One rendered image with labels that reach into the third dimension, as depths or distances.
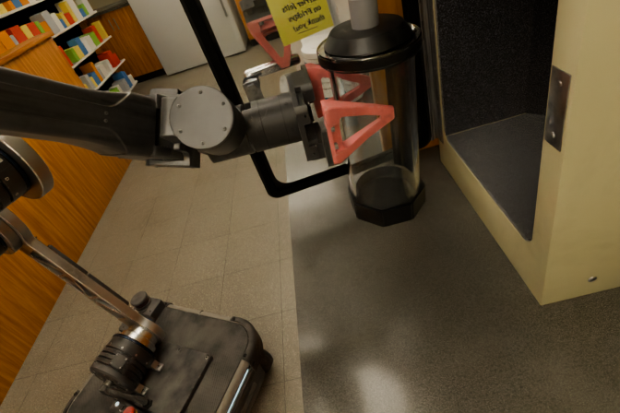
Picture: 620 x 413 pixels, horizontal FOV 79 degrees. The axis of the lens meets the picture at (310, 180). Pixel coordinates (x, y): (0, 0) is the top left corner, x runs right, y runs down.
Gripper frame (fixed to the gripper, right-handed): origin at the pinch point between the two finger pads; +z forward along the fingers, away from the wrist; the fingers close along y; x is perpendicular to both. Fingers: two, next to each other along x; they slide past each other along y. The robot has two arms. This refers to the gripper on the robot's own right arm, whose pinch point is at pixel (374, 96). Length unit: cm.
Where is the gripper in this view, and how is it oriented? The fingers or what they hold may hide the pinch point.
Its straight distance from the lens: 44.4
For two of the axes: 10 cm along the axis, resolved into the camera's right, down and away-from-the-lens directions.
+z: 9.7, -2.5, -0.1
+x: 2.1, 7.8, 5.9
